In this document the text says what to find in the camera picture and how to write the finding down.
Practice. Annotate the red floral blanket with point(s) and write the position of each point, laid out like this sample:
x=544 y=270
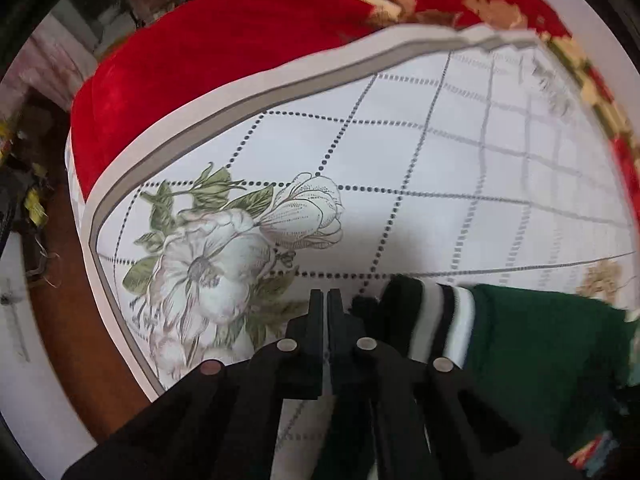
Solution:
x=210 y=55

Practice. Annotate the dark floor clutter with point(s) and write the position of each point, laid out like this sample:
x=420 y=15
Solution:
x=27 y=200

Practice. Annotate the white floral quilted cloth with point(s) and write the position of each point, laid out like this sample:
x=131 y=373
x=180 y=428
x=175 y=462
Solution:
x=400 y=160

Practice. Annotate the green and white varsity jacket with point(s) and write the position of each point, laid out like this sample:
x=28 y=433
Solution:
x=530 y=340

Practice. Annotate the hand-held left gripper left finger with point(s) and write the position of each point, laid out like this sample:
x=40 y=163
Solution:
x=305 y=355

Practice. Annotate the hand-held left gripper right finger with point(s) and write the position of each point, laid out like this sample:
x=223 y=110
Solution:
x=350 y=360

